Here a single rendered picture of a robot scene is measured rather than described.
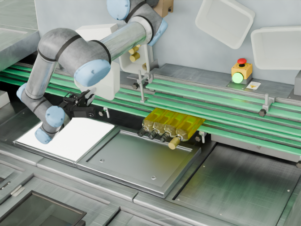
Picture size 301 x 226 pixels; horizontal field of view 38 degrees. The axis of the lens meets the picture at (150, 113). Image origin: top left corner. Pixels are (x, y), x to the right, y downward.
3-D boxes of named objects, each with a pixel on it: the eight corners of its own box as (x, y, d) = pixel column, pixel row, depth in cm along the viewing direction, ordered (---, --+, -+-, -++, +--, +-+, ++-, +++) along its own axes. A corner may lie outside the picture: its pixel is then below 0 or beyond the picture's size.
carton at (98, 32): (82, 25, 236) (75, 30, 232) (117, 23, 222) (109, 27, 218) (86, 36, 239) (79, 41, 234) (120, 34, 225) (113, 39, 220)
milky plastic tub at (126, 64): (130, 63, 231) (120, 71, 225) (124, 23, 219) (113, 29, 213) (158, 69, 222) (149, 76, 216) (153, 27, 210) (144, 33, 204)
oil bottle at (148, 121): (164, 109, 216) (141, 132, 202) (163, 99, 213) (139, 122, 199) (174, 111, 213) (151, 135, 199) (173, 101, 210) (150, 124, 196)
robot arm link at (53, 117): (36, 105, 171) (31, 118, 180) (56, 126, 170) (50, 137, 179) (50, 94, 175) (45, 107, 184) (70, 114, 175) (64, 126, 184)
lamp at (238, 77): (234, 80, 193) (231, 83, 190) (234, 71, 190) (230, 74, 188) (243, 82, 190) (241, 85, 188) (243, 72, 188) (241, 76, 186)
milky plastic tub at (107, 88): (83, 45, 201) (71, 53, 195) (124, 60, 192) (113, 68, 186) (85, 78, 212) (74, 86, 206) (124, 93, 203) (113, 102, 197)
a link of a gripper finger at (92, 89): (86, 80, 202) (74, 92, 197) (96, 83, 200) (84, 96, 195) (88, 84, 205) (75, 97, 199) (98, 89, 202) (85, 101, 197)
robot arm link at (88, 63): (149, -3, 179) (62, 41, 139) (176, 22, 179) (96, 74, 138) (136, 18, 188) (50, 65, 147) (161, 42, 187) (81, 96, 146)
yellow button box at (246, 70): (238, 74, 199) (231, 82, 194) (238, 59, 195) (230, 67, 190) (252, 77, 195) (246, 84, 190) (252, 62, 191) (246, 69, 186)
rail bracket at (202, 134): (207, 132, 210) (194, 148, 200) (206, 120, 206) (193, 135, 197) (214, 134, 208) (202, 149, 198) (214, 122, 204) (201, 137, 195)
